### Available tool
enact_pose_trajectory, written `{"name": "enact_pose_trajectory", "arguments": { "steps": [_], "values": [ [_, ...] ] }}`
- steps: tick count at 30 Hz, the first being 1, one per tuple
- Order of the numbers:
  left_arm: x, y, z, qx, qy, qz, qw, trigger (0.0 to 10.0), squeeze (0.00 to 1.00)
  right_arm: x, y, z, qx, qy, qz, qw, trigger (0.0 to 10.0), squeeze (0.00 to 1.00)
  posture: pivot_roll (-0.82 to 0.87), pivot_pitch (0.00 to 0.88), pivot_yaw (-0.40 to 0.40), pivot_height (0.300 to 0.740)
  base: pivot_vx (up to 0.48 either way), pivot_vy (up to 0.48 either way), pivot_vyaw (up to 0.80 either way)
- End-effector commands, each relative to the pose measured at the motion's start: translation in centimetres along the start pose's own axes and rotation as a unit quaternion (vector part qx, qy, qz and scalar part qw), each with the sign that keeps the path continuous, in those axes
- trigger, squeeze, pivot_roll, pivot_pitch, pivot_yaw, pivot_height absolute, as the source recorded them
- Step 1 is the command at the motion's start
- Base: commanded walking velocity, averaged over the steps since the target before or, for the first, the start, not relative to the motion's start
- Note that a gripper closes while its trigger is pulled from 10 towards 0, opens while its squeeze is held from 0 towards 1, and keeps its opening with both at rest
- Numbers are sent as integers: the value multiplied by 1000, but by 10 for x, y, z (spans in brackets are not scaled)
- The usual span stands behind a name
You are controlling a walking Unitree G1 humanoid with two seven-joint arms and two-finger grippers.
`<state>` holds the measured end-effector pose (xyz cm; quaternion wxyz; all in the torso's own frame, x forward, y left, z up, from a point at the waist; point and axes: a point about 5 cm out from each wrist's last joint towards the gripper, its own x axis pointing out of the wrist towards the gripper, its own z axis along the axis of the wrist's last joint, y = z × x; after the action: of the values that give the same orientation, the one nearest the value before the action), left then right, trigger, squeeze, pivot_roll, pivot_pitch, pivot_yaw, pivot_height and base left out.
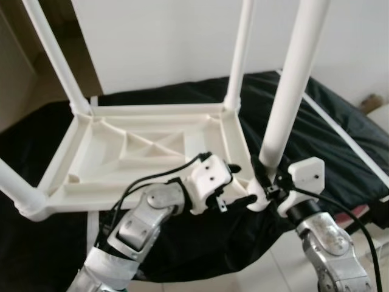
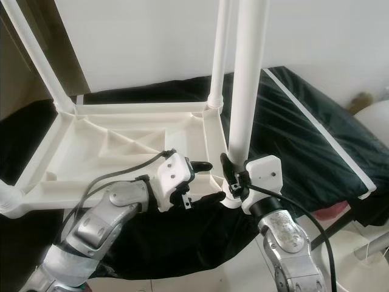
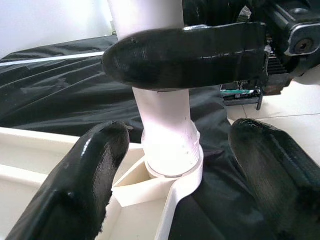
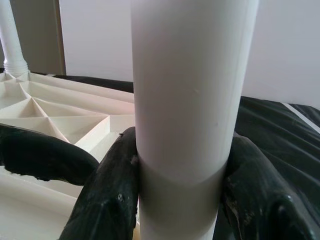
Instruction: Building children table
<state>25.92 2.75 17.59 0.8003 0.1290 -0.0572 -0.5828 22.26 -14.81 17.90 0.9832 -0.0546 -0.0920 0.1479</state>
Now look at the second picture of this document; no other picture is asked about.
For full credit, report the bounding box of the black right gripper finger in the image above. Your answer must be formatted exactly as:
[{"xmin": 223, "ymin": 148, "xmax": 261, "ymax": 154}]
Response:
[{"xmin": 222, "ymin": 153, "xmax": 238, "ymax": 186}]

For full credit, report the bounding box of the cream plastic table top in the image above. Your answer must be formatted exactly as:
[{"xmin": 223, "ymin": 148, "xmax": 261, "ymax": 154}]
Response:
[{"xmin": 0, "ymin": 100, "xmax": 244, "ymax": 218}]

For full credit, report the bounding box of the black table cloth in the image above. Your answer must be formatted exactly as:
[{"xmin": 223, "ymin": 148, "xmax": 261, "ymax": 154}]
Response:
[{"xmin": 0, "ymin": 66, "xmax": 389, "ymax": 280}]

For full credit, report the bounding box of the pink slipper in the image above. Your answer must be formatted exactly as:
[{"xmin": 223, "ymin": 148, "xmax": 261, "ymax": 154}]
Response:
[{"xmin": 319, "ymin": 204, "xmax": 356, "ymax": 224}]

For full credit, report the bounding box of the black metal stand leg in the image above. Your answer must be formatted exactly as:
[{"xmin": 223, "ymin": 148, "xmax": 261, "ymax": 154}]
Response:
[{"xmin": 310, "ymin": 195, "xmax": 389, "ymax": 250}]

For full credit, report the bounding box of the brown object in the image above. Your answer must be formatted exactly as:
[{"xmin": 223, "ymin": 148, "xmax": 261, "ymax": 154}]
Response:
[{"xmin": 346, "ymin": 91, "xmax": 374, "ymax": 113}]

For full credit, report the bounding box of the white standing fan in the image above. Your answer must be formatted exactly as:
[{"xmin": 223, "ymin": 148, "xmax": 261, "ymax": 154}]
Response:
[{"xmin": 322, "ymin": 225, "xmax": 389, "ymax": 292}]

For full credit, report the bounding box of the white round object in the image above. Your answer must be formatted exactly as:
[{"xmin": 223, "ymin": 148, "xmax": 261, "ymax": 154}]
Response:
[{"xmin": 356, "ymin": 100, "xmax": 389, "ymax": 147}]

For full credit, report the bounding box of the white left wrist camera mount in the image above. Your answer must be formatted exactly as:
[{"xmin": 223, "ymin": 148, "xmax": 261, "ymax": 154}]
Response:
[{"xmin": 154, "ymin": 152, "xmax": 196, "ymax": 212}]

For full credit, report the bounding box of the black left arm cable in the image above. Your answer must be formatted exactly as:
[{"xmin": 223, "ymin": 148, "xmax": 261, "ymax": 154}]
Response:
[{"xmin": 70, "ymin": 149, "xmax": 177, "ymax": 235}]

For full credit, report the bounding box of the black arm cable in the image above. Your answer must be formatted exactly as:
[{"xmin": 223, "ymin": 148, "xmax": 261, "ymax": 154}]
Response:
[
  {"xmin": 248, "ymin": 181, "xmax": 338, "ymax": 292},
  {"xmin": 70, "ymin": 149, "xmax": 177, "ymax": 235}
]

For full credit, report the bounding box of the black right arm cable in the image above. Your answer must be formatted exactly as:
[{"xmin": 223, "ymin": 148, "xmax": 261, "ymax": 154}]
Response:
[{"xmin": 248, "ymin": 181, "xmax": 338, "ymax": 292}]

